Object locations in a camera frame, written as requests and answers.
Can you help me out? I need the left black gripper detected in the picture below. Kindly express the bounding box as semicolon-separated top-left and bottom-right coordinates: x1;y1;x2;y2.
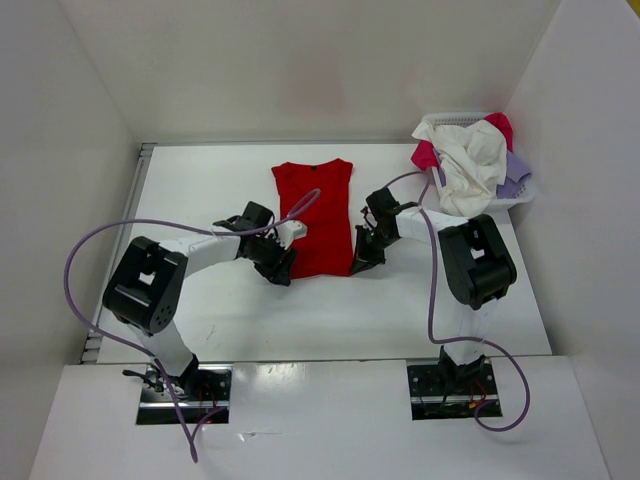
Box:
244;232;298;287

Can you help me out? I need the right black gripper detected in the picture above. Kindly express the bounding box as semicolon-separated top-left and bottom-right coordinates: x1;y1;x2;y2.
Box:
349;224;398;275

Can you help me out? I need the red t shirt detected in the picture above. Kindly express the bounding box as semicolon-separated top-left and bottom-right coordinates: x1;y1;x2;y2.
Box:
272;159;353;279

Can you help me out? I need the white t shirt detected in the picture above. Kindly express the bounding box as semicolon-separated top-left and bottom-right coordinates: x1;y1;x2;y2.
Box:
413;120;508;217

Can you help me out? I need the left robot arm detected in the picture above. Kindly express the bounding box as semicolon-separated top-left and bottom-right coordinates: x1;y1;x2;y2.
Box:
102;202;307;400

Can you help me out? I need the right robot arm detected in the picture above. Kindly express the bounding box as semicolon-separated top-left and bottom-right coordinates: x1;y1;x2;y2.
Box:
350;187;517;394

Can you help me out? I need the pink t shirt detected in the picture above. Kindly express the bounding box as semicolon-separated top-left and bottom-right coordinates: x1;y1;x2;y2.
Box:
411;112;514;170

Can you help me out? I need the white laundry basket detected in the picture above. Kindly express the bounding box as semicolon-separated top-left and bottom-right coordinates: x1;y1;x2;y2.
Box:
413;112;535;216

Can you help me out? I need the lavender t shirt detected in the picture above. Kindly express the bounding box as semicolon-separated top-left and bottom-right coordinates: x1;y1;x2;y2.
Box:
496;151;532;199

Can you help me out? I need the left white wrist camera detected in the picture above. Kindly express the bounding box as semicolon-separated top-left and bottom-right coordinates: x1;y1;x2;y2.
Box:
275;220;307;249

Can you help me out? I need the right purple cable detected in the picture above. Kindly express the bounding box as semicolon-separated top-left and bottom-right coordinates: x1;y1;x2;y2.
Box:
383;170;532;432

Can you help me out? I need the purple cable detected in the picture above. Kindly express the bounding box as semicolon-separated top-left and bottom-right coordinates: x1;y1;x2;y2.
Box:
383;170;532;432
64;187;322;464

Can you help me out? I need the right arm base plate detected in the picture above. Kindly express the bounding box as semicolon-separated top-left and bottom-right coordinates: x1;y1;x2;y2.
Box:
406;360;502;421

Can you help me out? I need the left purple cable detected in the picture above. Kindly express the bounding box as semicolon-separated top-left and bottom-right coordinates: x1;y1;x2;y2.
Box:
64;187;322;464

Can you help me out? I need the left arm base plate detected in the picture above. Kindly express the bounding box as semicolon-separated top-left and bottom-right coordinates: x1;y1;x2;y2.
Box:
136;364;233;426

